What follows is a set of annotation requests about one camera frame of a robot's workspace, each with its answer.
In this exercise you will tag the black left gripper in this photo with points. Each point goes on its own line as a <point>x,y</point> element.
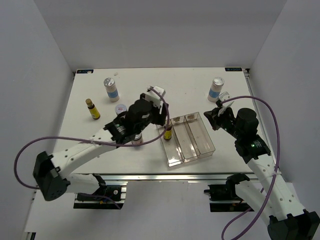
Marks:
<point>159,119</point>

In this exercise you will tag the brown spice jar white lid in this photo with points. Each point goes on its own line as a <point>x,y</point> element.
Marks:
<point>138,139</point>

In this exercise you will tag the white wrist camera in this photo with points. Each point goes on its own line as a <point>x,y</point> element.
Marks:
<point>220,102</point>
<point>155,93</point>

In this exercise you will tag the blue table corner sticker right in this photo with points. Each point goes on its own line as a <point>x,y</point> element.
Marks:
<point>233,69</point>

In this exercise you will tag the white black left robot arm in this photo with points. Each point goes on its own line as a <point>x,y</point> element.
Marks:
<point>54,173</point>

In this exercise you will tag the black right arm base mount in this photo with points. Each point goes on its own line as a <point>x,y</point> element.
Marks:
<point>222,201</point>

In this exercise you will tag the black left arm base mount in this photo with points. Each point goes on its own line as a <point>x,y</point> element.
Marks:
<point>110,197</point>

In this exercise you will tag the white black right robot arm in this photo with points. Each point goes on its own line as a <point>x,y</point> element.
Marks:
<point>285,217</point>

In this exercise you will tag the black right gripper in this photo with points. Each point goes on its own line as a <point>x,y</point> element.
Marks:
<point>213,117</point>

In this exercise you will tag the blue label sesame shaker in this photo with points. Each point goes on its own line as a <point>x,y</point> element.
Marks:
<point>215,89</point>
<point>111,89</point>

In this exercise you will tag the yellow label sauce bottle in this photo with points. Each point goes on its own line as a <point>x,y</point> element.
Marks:
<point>168,132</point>

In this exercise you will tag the blue table corner sticker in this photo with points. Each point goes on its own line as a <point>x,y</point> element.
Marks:
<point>233,69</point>
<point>84,71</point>

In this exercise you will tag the blue table corner sticker left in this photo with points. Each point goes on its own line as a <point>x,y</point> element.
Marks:
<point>84,71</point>

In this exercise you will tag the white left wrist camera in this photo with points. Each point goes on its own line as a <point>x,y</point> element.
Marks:
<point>155,93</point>

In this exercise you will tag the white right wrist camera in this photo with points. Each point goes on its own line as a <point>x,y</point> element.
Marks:
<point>220,102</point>

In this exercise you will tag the aluminium table front rail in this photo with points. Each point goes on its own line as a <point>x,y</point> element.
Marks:
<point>166,177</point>

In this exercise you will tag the clear acrylic three-compartment organizer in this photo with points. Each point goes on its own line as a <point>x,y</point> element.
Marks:
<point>190,140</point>

